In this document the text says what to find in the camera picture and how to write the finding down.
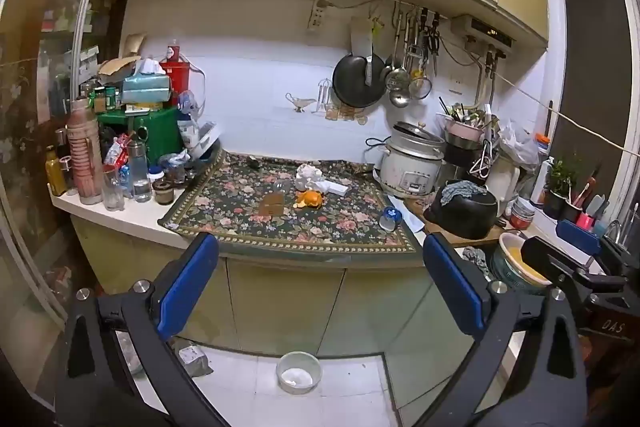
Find dark window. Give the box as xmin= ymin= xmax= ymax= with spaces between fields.
xmin=559 ymin=0 xmax=637 ymax=210

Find white bowl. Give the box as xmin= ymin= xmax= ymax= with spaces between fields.
xmin=275 ymin=351 xmax=322 ymax=396

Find stacked red bowls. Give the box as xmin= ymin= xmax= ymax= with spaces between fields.
xmin=509 ymin=196 xmax=539 ymax=231

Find silver gravy boat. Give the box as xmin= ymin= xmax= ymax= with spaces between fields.
xmin=285 ymin=92 xmax=318 ymax=113

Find blue grey knitted cloth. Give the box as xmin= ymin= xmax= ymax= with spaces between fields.
xmin=440 ymin=179 xmax=488 ymax=202

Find rice cooker power cord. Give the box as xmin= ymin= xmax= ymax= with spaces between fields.
xmin=365 ymin=136 xmax=396 ymax=178

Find patterned bowl yellow inside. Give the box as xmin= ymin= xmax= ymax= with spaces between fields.
xmin=491 ymin=231 xmax=555 ymax=296

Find hanging wire strainer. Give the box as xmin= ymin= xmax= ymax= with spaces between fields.
xmin=409 ymin=55 xmax=433 ymax=100

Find stack of pink cups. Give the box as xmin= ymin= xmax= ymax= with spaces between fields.
xmin=66 ymin=96 xmax=105 ymax=206

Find hanging cleaver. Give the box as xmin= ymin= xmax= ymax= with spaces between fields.
xmin=349 ymin=17 xmax=377 ymax=58

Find steel lid glass bottle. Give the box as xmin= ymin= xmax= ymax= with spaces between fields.
xmin=126 ymin=139 xmax=154 ymax=203

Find clear plastic bag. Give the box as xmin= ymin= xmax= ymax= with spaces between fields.
xmin=499 ymin=119 xmax=542 ymax=168

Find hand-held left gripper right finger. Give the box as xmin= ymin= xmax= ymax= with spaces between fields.
xmin=415 ymin=232 xmax=588 ymax=427

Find white plastic container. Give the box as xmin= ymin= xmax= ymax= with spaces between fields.
xmin=190 ymin=121 xmax=224 ymax=158

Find wall water heater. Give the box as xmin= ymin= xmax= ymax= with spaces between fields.
xmin=449 ymin=13 xmax=519 ymax=54

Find yellow bottle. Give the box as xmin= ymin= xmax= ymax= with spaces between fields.
xmin=44 ymin=145 xmax=69 ymax=197

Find pink utensil basin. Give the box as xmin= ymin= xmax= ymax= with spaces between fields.
xmin=443 ymin=116 xmax=489 ymax=146

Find potted green plant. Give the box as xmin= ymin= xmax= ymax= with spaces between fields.
xmin=542 ymin=154 xmax=585 ymax=221

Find blue plastic box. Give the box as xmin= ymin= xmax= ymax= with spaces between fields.
xmin=555 ymin=219 xmax=601 ymax=256

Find grey rag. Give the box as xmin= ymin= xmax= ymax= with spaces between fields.
xmin=461 ymin=246 xmax=494 ymax=279

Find white rice cooker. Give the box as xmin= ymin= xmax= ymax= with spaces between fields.
xmin=375 ymin=121 xmax=447 ymax=198

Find white flat sheet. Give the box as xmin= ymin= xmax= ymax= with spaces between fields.
xmin=387 ymin=196 xmax=427 ymax=234

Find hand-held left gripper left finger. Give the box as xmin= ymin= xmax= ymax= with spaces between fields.
xmin=55 ymin=232 xmax=231 ymax=427

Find white power strip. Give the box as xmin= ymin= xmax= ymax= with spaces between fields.
xmin=306 ymin=0 xmax=334 ymax=34

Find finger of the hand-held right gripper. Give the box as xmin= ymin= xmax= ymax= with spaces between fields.
xmin=520 ymin=236 xmax=629 ymax=297

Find clear plastic jug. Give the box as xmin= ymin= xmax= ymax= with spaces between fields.
xmin=177 ymin=64 xmax=207 ymax=118

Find orange peel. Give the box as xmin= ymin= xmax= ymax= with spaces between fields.
xmin=293 ymin=189 xmax=324 ymax=209

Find red box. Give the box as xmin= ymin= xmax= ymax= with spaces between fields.
xmin=160 ymin=60 xmax=192 ymax=101

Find white kettle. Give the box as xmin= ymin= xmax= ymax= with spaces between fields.
xmin=484 ymin=153 xmax=522 ymax=204

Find grey floor packet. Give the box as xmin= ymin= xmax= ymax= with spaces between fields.
xmin=176 ymin=345 xmax=214 ymax=379

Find stretched string line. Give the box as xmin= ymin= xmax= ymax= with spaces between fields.
xmin=491 ymin=73 xmax=640 ymax=158

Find black pot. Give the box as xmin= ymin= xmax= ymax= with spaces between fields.
xmin=424 ymin=179 xmax=500 ymax=240

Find black wok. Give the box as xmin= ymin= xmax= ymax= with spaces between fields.
xmin=332 ymin=51 xmax=389 ymax=109

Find hanging steel ladle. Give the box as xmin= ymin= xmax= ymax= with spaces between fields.
xmin=384 ymin=11 xmax=410 ymax=92

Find floral patterned mat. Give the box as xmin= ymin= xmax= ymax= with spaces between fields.
xmin=158 ymin=149 xmax=425 ymax=258

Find blue white small cup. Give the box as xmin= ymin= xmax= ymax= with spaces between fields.
xmin=378 ymin=205 xmax=401 ymax=232

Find green box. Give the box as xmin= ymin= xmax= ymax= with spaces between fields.
xmin=97 ymin=106 xmax=184 ymax=164

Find small dark jar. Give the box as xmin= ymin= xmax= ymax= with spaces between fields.
xmin=152 ymin=179 xmax=174 ymax=206

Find teal tissue box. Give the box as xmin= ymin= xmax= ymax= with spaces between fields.
xmin=121 ymin=57 xmax=174 ymax=104

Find drinking glass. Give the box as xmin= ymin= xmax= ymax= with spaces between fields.
xmin=101 ymin=164 xmax=126 ymax=212

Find brown cardboard piece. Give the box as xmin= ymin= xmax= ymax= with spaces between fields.
xmin=257 ymin=192 xmax=285 ymax=217

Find white wire hanger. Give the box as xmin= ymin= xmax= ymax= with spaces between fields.
xmin=468 ymin=140 xmax=501 ymax=180

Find crumpled white tissue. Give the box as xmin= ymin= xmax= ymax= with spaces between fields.
xmin=295 ymin=164 xmax=327 ymax=194

